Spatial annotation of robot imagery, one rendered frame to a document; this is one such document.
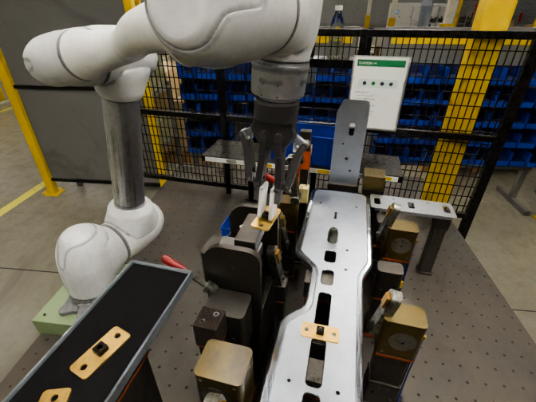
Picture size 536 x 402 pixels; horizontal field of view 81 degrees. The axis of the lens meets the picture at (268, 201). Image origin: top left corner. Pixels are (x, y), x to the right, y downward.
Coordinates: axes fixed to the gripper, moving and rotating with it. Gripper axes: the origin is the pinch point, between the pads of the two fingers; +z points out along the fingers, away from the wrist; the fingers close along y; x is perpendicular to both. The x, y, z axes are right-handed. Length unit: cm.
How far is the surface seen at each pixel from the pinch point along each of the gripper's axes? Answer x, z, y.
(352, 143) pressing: 69, 9, 10
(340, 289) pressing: 10.7, 27.6, 18.4
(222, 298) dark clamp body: -8.6, 21.8, -5.5
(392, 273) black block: 22.8, 27.4, 31.0
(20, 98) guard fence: 139, 51, -279
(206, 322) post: -16.6, 20.0, -5.0
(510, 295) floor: 144, 117, 128
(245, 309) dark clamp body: -9.5, 21.4, 0.2
